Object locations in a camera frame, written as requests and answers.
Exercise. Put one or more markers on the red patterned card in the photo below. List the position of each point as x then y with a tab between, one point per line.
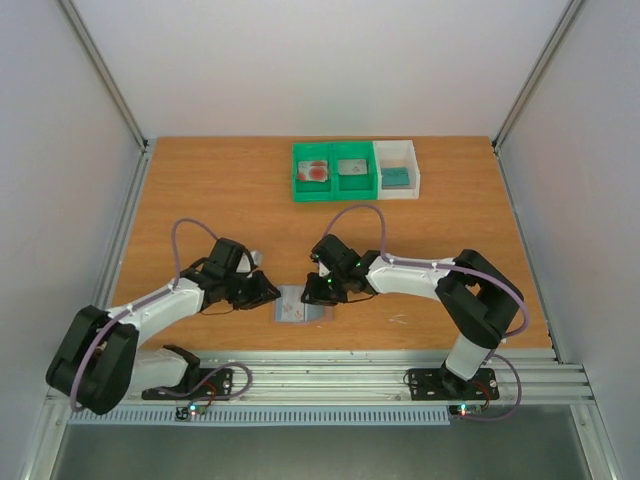
312	171

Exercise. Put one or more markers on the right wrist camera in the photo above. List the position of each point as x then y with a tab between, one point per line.
323	271

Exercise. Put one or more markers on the grey slotted cable duct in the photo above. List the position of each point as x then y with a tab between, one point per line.
268	416

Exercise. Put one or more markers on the grey card in bin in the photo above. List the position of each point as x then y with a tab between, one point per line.
352	167

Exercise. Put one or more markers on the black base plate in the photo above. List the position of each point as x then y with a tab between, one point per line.
220	382
430	384

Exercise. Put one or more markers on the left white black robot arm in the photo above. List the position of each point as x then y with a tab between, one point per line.
98	361

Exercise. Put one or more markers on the middle green bin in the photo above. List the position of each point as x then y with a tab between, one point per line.
360	187

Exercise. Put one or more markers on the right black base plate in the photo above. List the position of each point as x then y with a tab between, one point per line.
430	384

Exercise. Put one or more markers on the right circuit board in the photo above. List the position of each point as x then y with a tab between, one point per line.
467	410

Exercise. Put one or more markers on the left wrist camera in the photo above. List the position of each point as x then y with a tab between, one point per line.
250	261

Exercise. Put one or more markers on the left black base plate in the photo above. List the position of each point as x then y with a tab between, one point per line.
220	382

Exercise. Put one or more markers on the right aluminium corner post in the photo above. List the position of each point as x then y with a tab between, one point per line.
551	47

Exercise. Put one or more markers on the left circuit board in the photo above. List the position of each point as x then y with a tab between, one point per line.
192	412

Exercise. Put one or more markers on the teal card in bin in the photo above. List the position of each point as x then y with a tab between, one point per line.
395	178

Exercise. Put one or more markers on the white bin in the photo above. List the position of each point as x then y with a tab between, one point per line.
397	153

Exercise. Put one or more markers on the left green bin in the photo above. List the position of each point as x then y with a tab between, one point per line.
309	192

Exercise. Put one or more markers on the green bin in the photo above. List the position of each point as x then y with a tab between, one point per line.
309	192
360	187

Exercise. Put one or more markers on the white floral VIP card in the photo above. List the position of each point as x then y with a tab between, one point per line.
289	308

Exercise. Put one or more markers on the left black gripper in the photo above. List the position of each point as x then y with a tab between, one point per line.
261	293

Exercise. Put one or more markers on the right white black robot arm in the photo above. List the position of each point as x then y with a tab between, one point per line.
481	302

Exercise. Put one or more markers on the circuit board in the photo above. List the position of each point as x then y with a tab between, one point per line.
192	412
467	410

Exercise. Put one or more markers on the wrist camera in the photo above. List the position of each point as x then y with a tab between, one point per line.
323	271
250	261

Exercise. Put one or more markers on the left aluminium corner post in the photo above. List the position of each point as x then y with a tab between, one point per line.
86	41

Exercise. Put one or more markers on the aluminium corner post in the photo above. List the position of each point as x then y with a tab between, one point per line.
86	41
551	47

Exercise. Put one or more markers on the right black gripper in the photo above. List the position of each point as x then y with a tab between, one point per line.
326	288

